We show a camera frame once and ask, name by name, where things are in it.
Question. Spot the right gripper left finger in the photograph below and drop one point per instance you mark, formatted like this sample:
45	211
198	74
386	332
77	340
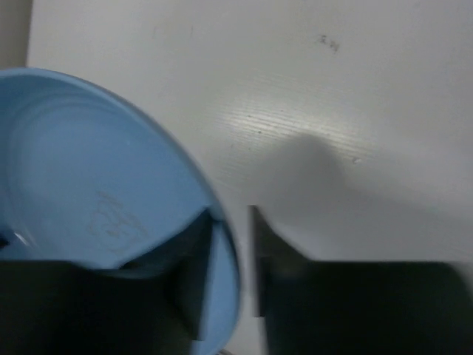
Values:
152	304

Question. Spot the blue plate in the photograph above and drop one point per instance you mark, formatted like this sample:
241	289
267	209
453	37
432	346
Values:
88	178

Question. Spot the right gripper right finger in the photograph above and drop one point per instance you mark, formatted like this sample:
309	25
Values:
332	307

